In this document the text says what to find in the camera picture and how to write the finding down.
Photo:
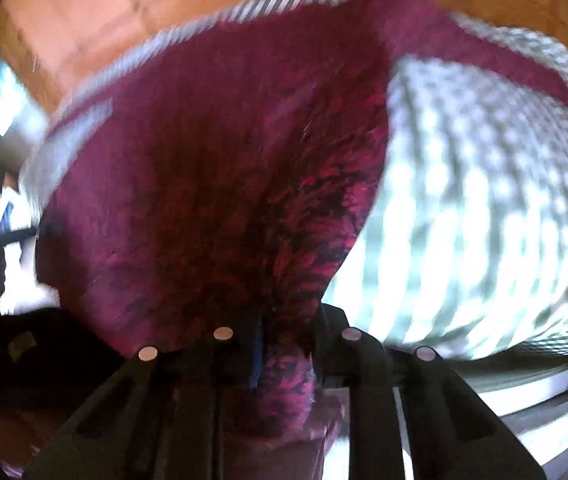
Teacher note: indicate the green checked bed sheet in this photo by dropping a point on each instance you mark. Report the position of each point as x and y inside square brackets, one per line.
[474, 220]

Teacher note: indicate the maroon knit garment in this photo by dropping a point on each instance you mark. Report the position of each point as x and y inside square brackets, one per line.
[224, 185]

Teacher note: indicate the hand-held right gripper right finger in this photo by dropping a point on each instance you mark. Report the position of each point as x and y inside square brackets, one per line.
[336, 355]

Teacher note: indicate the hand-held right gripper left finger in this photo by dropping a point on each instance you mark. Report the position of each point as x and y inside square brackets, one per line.
[255, 360]

